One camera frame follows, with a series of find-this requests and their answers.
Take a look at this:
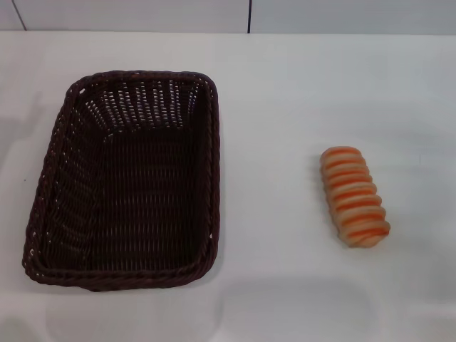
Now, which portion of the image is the dark brown wicker basket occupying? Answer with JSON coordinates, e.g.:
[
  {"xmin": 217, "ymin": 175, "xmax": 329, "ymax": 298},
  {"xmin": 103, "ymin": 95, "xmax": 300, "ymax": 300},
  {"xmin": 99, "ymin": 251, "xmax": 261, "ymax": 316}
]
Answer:
[{"xmin": 21, "ymin": 70, "xmax": 222, "ymax": 292}]

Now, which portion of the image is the orange striped bread loaf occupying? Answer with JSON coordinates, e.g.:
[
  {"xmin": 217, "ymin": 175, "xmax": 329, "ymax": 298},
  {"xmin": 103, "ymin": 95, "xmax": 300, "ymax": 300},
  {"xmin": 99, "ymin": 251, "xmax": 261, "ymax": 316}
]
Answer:
[{"xmin": 319, "ymin": 145, "xmax": 392, "ymax": 249}]

